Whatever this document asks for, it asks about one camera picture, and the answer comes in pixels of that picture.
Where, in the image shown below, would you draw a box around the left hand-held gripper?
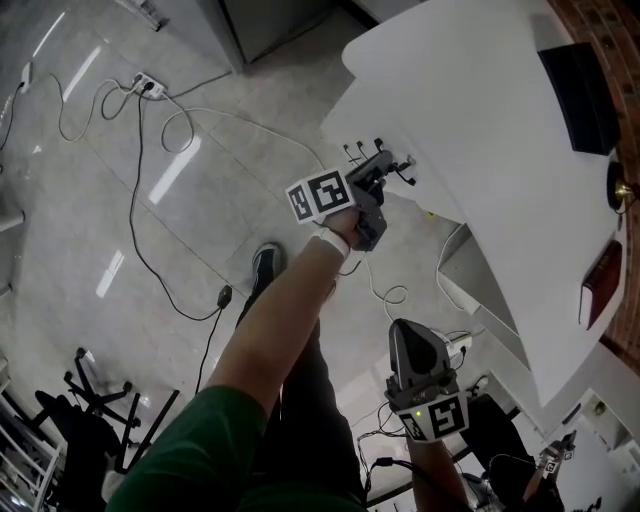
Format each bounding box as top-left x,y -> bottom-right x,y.
285,149 -> 395,251

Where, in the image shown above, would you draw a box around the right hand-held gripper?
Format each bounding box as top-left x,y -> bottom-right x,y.
383,319 -> 470,444

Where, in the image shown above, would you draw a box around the person's right forearm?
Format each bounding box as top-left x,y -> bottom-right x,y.
407,435 -> 474,512

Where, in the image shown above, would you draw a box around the person's left forearm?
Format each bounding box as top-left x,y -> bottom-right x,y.
205,239 -> 346,401

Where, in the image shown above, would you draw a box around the white desk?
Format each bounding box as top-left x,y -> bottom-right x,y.
319,0 -> 632,410

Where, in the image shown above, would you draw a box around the person's left hand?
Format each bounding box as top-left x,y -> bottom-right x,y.
319,205 -> 362,250

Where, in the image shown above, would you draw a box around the white power strip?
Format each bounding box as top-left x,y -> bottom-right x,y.
131,72 -> 167,100
439,332 -> 475,364

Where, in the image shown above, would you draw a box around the white wristband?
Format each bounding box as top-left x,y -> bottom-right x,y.
308,227 -> 351,260

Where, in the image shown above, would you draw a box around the black trousers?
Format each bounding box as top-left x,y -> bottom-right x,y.
234,279 -> 369,507

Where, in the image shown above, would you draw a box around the person's left shoe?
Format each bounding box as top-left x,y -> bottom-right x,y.
249,242 -> 287,301

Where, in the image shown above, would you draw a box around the grey metal cabinet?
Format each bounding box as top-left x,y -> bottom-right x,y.
159,0 -> 384,76

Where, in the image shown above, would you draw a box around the dark red book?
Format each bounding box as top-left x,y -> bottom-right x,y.
578,239 -> 624,331

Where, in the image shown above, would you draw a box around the white shelf unit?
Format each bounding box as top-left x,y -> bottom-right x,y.
542,344 -> 640,501

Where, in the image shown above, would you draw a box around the black box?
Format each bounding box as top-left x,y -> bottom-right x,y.
537,42 -> 621,156

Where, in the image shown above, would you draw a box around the green shirt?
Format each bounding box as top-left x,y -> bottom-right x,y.
104,384 -> 366,512

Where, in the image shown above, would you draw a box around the white shelf rack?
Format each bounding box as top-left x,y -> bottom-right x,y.
114,0 -> 171,32

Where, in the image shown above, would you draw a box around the black office chair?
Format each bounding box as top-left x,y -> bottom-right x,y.
33,346 -> 181,501

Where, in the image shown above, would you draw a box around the white slatted rack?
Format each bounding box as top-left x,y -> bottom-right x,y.
0,389 -> 64,512

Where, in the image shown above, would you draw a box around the thick black gripper cable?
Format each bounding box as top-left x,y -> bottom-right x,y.
372,455 -> 481,512

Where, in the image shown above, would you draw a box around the long black cable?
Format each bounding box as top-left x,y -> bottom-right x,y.
128,89 -> 224,322

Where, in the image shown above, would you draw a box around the looped white cable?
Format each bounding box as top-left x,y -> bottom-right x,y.
49,74 -> 146,144

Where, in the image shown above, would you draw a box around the thin black adapter cable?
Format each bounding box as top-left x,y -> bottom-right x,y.
0,84 -> 25,151

